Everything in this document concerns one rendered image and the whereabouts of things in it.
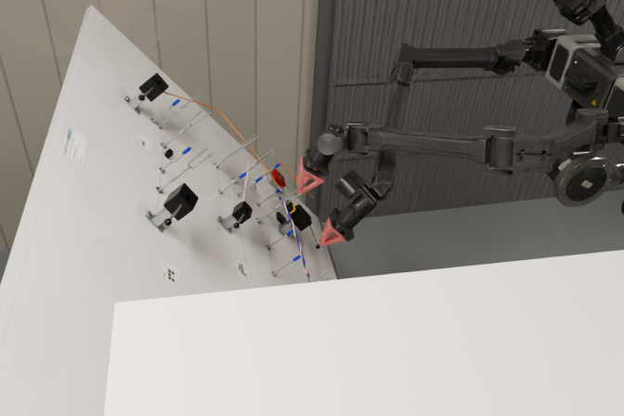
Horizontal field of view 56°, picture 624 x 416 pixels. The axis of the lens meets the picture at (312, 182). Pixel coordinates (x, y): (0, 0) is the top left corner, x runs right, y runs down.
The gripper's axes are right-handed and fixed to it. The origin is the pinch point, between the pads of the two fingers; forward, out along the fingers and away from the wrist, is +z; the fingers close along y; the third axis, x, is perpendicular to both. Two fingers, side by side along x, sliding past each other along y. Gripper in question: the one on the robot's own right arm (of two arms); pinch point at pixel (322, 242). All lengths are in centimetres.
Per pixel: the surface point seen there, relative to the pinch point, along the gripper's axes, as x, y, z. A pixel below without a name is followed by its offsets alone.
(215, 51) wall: -46, -125, 9
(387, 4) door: -1, -130, -60
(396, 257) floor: 98, -119, 31
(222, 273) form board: -33, 43, 2
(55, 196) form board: -69, 61, -5
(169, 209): -52, 49, -7
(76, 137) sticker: -72, 43, -5
